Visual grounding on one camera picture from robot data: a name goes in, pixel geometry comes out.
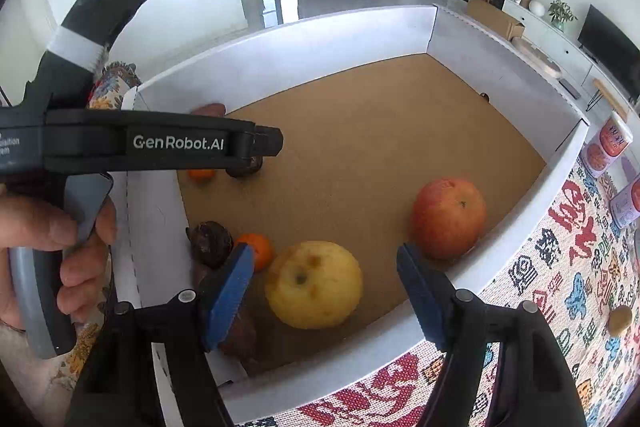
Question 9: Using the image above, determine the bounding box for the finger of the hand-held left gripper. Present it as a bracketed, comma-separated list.
[245, 125, 285, 168]

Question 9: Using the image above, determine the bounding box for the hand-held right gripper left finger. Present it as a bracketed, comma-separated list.
[65, 243, 256, 427]

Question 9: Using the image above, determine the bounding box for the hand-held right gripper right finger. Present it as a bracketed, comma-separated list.
[396, 243, 588, 427]

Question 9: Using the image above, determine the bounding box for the dark round fruit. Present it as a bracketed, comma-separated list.
[226, 154, 264, 179]
[191, 221, 235, 269]

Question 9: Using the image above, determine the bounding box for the large purple sweet potato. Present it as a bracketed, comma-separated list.
[192, 264, 258, 358]

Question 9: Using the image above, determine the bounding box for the large red apple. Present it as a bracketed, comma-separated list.
[411, 177, 487, 261]

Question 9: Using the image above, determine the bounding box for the yellow apple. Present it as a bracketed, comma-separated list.
[265, 240, 363, 330]

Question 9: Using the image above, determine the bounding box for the white cardboard box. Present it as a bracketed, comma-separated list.
[120, 4, 591, 425]

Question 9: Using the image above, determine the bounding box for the person's left hand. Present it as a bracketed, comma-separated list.
[0, 187, 118, 333]

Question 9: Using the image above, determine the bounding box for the floral cloth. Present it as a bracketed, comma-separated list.
[0, 61, 143, 403]

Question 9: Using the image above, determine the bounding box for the printed woven tablecloth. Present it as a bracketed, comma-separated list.
[250, 147, 640, 427]

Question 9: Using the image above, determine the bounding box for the green-brown round fruit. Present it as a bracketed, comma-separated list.
[607, 305, 635, 338]

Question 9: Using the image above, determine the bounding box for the pink labelled tin can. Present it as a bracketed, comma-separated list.
[582, 117, 632, 179]
[610, 177, 640, 230]

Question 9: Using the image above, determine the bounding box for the brown cardboard carton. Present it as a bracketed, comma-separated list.
[466, 0, 526, 42]

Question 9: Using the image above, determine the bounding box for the white television cabinet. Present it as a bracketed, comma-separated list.
[502, 0, 640, 108]

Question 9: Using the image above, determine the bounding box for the green potted plant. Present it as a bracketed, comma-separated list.
[547, 0, 578, 32]

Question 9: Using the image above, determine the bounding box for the black television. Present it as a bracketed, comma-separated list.
[577, 4, 640, 102]

